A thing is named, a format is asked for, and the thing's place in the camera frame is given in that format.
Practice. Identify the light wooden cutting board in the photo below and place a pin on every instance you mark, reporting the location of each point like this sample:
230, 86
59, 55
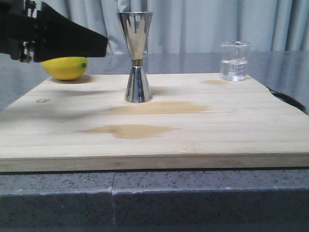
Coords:
192, 121

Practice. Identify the yellow lemon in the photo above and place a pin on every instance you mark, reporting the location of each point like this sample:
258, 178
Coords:
66, 68

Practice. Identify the clear glass measuring beaker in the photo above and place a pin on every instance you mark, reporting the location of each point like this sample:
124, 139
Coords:
234, 60

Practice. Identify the steel double jigger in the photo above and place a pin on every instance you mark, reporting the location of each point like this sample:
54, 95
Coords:
135, 27

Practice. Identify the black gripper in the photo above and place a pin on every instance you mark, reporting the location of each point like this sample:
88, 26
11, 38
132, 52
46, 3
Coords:
50, 35

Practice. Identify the grey curtain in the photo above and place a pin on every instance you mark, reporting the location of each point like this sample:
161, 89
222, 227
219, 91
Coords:
198, 26

